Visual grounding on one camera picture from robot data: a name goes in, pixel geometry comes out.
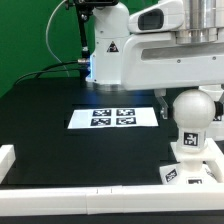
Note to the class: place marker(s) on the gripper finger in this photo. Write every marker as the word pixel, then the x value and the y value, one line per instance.
pixel 219 105

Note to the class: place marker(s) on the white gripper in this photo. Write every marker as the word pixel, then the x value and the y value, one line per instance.
pixel 156 61

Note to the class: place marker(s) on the white lamp bulb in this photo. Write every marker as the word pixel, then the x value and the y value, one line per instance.
pixel 193 111

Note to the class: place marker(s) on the white square lamp base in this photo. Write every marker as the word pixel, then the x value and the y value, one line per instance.
pixel 191 168

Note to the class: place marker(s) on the white lamp shade with markers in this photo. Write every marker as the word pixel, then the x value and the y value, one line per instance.
pixel 216 128

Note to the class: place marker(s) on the white right fence bar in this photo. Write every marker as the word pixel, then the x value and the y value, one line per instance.
pixel 216 166

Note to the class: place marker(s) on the white fence bar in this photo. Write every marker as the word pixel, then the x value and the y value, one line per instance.
pixel 216 166
pixel 7 158
pixel 112 199

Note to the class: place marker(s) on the marker sheet on table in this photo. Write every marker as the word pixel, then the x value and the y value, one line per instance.
pixel 113 118

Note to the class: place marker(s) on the white front fence bar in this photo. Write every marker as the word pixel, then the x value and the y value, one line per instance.
pixel 112 199

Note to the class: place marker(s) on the white left fence bar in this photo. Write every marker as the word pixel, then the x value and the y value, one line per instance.
pixel 7 158

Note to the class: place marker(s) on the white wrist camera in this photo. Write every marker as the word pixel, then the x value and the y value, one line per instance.
pixel 166 15

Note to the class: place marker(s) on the black camera stand pole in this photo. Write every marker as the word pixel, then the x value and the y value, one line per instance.
pixel 84 11

